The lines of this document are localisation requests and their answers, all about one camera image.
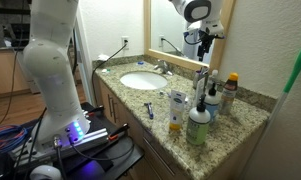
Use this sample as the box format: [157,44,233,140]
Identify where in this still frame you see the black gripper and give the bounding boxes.
[197,30,224,62]

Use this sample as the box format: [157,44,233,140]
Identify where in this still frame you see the white toothpaste tube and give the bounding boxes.
[194,77,205,106]

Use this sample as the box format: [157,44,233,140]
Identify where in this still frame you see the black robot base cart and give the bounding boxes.
[0,101,145,180]

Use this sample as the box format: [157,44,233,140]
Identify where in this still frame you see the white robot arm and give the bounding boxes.
[23,0,90,153]

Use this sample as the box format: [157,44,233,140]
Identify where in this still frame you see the white blue cream tube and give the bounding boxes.
[169,90,186,130]

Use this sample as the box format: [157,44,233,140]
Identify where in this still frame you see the wooden framed mirror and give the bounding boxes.
[143,0,236,71]

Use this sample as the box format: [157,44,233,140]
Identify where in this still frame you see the grey metal cup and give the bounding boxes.
[193,66,209,89]

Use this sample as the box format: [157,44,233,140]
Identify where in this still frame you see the clear plastic bottle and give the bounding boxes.
[207,70,218,90]

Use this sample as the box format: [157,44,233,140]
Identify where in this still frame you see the chrome sink faucet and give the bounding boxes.
[154,60,173,76]

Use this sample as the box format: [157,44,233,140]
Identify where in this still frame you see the orange cap spray can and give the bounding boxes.
[219,72,239,115]

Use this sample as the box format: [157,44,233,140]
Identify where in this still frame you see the blue pump lotion bottle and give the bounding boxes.
[204,83,220,123]

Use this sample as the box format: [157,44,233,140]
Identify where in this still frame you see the white oval sink basin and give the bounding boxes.
[120,71,168,90]

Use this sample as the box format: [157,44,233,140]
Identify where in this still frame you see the green pump soap bottle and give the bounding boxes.
[186,95,211,145]

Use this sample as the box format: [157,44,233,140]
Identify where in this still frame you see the blue razor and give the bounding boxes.
[144,102,154,119]

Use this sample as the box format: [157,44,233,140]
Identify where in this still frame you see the white paper packets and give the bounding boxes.
[97,54,110,61]

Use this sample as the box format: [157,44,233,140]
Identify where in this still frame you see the wooden vanity cabinet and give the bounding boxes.
[99,78,269,180]

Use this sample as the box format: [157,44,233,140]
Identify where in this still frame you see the black power cable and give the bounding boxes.
[90,41,128,104]

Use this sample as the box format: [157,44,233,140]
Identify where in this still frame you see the white wall outlet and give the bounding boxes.
[121,36,129,50]

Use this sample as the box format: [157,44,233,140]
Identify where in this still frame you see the green white mop handle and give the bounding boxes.
[256,39,301,148]

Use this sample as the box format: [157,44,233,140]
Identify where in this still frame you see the aluminium rail with clamps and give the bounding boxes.
[10,108,129,165]

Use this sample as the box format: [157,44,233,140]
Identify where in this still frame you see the coiled blue orange cables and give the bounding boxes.
[0,124,29,156]

